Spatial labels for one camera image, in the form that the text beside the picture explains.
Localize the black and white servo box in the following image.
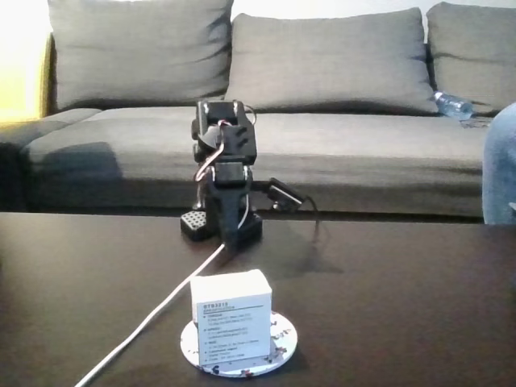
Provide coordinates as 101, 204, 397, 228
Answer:
189, 268, 274, 362

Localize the black connector box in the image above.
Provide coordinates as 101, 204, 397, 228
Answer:
266, 176, 304, 211

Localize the grey fabric sofa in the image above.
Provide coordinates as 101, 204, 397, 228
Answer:
0, 0, 516, 224

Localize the round white patterned coaster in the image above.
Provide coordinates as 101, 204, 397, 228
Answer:
180, 310, 300, 379

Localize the wide grey back cushion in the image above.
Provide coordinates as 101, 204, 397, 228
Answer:
225, 6, 441, 116

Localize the large grey back cushion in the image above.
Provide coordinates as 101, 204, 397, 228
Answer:
47, 0, 235, 113

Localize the yellow wooden board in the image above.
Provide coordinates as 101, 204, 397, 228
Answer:
40, 31, 57, 119

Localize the clear plastic water bottle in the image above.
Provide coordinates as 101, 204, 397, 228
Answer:
433, 90, 476, 121

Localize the dark flat booklet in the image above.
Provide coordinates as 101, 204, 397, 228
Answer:
458, 115, 494, 131

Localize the person's leg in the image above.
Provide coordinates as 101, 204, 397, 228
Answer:
481, 101, 516, 225

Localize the red servo wire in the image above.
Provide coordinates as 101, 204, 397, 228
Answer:
192, 119, 229, 185

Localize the black cable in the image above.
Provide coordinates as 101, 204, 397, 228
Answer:
300, 193, 323, 247

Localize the white cable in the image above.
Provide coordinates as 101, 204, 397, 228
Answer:
75, 241, 227, 387

